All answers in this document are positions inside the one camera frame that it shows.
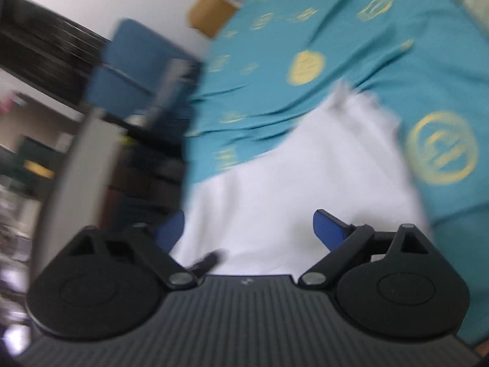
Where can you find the teal printed bed sheet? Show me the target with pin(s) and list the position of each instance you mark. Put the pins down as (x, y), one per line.
(344, 26)

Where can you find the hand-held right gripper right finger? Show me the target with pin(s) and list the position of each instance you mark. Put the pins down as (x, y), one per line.
(329, 231)

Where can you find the black shelf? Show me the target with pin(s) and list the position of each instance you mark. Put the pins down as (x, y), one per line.
(42, 53)

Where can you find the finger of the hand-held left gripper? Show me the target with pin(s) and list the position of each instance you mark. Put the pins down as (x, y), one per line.
(210, 260)

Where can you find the white t-shirt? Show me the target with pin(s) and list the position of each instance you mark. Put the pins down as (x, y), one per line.
(305, 168)

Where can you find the blue chair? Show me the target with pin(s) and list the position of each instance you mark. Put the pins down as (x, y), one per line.
(137, 68)

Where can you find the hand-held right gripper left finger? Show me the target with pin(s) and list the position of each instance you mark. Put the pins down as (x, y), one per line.
(172, 231)

